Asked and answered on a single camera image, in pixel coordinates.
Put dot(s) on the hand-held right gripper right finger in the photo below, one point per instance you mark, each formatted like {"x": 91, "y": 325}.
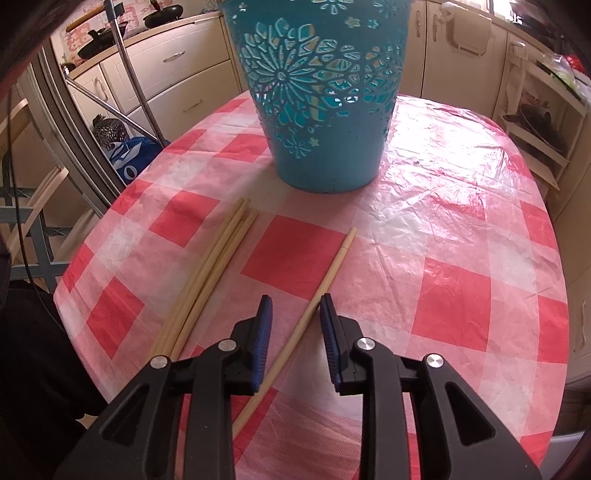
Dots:
{"x": 330, "y": 341}

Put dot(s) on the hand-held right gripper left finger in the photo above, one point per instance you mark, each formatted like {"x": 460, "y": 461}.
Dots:
{"x": 262, "y": 341}

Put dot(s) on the teal perforated plastic basket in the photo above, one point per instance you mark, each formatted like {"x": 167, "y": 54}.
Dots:
{"x": 323, "y": 161}

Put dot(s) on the red white checked tablecloth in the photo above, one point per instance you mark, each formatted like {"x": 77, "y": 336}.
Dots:
{"x": 452, "y": 230}

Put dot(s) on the dark pan in rack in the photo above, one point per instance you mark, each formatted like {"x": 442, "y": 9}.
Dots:
{"x": 538, "y": 127}

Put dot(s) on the white slatted storage rack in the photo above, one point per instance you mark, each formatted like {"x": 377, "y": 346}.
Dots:
{"x": 531, "y": 99}

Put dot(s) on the black wok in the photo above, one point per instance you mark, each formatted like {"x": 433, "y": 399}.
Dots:
{"x": 164, "y": 18}

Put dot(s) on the black frying pan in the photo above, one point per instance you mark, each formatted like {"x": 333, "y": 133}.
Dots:
{"x": 99, "y": 44}

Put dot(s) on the white hanging cabinet bin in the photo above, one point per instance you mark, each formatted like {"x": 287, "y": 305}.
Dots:
{"x": 471, "y": 30}

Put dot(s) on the green filled plastic bag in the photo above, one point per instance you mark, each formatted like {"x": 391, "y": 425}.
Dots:
{"x": 561, "y": 69}

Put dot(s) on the red plastic bag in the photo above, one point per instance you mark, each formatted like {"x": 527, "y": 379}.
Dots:
{"x": 577, "y": 62}

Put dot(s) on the cream tiered shelf blue frame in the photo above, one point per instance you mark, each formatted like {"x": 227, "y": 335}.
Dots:
{"x": 46, "y": 184}

